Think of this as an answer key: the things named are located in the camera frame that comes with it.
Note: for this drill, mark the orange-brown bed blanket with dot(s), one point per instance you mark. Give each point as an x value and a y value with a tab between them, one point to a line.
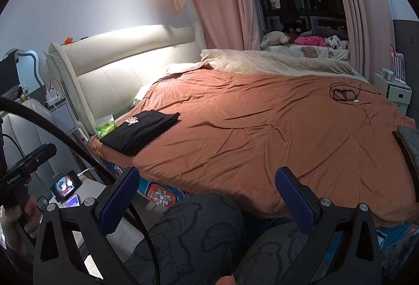
235	130

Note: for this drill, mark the folded black printed shirt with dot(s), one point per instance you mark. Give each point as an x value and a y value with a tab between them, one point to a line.
137	131

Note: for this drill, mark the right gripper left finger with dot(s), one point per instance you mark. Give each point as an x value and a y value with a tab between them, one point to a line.
115	199

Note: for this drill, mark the person's left hand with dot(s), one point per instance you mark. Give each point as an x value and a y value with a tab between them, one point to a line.
11	215

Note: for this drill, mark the small screen device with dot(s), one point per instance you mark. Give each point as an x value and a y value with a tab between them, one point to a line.
66	186

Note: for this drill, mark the green tissue pack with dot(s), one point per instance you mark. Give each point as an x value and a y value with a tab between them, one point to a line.
105	125

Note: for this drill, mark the beige plush toy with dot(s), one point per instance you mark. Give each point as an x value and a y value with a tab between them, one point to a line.
274	38

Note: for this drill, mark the grey patterned trouser legs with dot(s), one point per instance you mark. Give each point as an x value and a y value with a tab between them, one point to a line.
206	239

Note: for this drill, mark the white bedside shelf unit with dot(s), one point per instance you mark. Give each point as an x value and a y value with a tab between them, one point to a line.
391	82

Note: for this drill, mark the pink clothes pile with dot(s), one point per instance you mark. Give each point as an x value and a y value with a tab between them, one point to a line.
311	41

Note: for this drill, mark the cream padded headboard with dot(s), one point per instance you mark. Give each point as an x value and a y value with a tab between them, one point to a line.
101	75

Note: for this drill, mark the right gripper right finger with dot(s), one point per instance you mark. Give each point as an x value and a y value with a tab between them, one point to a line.
301	202

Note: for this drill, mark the cream fleece blanket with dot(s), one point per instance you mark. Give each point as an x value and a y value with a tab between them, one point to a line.
248	62

